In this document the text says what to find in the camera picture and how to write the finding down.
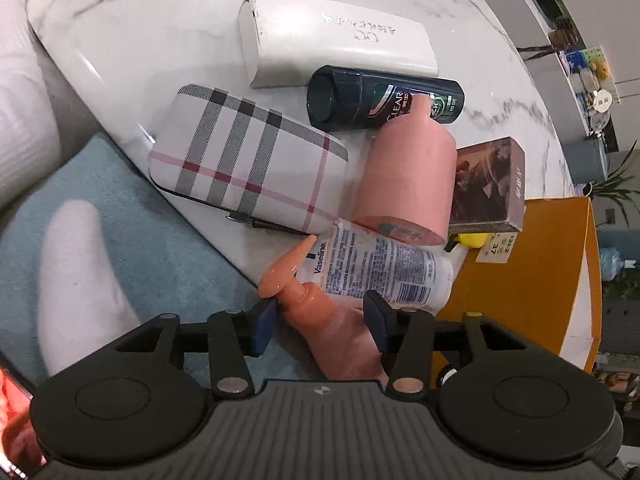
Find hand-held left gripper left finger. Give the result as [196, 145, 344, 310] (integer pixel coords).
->
[115, 299, 279, 402]

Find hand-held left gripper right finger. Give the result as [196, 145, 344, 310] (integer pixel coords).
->
[362, 290, 529, 402]

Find peach pump bottle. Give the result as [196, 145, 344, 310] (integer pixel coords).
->
[257, 235, 391, 382]

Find white lotion bottle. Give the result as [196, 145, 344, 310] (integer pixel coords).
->
[295, 219, 455, 311]

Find orange cardboard box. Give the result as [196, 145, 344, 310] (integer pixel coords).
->
[432, 196, 601, 376]

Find dark green shampoo bottle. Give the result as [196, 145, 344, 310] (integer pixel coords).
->
[306, 65, 466, 133]

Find small yellow object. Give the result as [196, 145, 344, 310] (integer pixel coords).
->
[445, 232, 489, 253]

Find light blue rug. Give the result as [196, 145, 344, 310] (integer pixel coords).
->
[0, 132, 331, 396]

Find pink narrow-neck bottle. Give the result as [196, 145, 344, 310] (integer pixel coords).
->
[352, 94, 458, 247]

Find plaid zip case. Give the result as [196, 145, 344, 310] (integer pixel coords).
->
[148, 84, 350, 237]

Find brown printed carton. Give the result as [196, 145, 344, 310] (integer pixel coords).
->
[447, 137, 527, 235]

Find blue water jug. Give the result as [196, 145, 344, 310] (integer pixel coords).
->
[597, 247, 640, 282]

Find grey trash bin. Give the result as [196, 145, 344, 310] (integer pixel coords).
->
[565, 137, 611, 183]

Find green potted plant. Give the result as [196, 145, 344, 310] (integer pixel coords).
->
[590, 150, 640, 221]

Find white hard glasses case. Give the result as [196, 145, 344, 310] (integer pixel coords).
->
[237, 0, 440, 90]

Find tripod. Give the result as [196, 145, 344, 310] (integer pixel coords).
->
[515, 29, 577, 62]

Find plush toys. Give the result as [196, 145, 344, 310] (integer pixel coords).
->
[567, 47, 612, 81]

